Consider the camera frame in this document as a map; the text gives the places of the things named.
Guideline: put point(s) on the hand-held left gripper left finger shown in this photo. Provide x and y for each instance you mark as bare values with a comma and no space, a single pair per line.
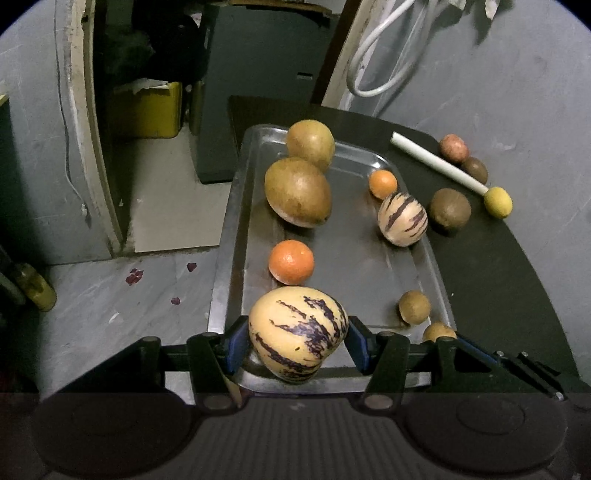
238,344

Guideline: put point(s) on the yellow bin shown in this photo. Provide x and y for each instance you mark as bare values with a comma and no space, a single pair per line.
147,113

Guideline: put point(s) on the metal tray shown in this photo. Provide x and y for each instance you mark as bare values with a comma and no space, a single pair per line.
351,263

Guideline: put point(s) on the small orange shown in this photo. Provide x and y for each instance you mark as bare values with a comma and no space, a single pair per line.
383,184

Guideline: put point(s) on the small striped pepino melon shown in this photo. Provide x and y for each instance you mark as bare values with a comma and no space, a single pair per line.
401,218

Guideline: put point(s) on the dark cloth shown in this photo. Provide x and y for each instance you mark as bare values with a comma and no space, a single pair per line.
138,50

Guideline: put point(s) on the red apple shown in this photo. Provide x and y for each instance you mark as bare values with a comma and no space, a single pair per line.
453,148

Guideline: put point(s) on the large striped pepino melon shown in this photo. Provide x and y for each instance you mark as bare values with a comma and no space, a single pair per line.
298,332

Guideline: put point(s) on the dark grey cabinet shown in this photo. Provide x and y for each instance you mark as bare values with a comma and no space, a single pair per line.
263,92

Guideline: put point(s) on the yellow lemon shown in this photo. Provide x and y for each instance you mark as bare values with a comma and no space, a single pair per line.
497,201

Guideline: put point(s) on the small brown kiwi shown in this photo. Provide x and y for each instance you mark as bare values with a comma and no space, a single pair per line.
414,307

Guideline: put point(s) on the white stick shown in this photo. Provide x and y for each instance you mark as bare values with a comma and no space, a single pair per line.
434,161

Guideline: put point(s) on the white painted door jamb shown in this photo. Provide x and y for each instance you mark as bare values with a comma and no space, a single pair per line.
87,138

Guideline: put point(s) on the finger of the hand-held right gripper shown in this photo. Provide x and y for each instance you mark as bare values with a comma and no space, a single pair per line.
480,353

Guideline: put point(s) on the white cloth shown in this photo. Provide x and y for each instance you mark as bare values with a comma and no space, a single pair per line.
489,7

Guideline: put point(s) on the large orange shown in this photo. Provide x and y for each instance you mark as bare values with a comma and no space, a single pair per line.
292,261

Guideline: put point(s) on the white crumpled paper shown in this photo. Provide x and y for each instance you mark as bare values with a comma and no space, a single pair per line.
138,86

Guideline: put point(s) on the large brown kiwi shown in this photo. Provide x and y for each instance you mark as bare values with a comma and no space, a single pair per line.
450,208

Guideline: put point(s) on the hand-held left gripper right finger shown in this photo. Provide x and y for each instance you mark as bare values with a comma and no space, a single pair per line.
358,344

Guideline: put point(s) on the dark brown kiwi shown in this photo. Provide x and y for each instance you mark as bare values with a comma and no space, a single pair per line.
475,170

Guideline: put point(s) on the yellow-green mango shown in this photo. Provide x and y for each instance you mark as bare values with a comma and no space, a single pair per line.
298,191
310,141

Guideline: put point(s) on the small tan round fruit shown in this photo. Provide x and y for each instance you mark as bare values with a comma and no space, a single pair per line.
438,332

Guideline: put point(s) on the worn wooden door jamb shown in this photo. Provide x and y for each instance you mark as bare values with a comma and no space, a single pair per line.
346,55

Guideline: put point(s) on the yellow-green bottle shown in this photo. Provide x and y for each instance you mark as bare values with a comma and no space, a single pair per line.
34,286

